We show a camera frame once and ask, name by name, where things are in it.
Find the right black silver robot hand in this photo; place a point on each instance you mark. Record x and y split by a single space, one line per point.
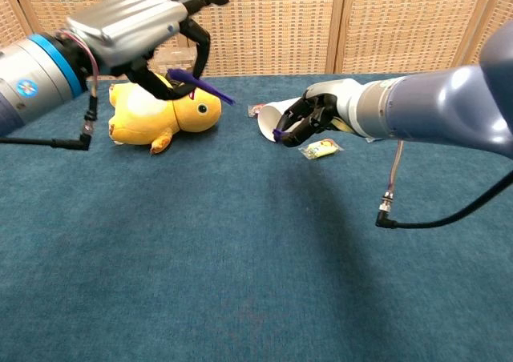
344 101

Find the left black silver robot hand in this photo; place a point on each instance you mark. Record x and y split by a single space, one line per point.
128 25

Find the purple plastic stick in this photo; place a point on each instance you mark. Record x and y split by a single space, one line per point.
216 92

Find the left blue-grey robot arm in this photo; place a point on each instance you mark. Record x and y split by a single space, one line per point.
32 81

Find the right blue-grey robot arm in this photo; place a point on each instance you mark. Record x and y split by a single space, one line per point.
441 101

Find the yellow orange candy packet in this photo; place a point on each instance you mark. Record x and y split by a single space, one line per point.
320 147

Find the white paper cup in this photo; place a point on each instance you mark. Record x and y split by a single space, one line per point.
270 117

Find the red candy packet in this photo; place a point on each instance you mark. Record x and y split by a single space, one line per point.
253 110

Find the yellow plush duck toy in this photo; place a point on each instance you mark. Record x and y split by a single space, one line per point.
160 117

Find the blue carpet table mat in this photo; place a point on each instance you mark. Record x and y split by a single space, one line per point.
200 238

